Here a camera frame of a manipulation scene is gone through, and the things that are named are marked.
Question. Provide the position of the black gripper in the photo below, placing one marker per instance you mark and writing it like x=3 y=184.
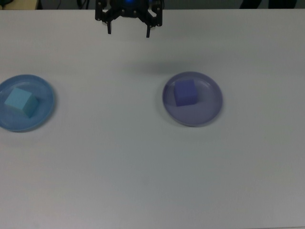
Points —
x=129 y=13

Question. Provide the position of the purple cube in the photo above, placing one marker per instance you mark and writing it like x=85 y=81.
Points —
x=185 y=94

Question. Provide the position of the light blue cube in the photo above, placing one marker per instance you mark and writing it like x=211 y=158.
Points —
x=20 y=101

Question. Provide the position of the purple plate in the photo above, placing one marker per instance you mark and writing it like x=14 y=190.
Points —
x=195 y=114

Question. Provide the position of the blue plate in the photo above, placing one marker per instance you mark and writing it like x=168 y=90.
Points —
x=26 y=124

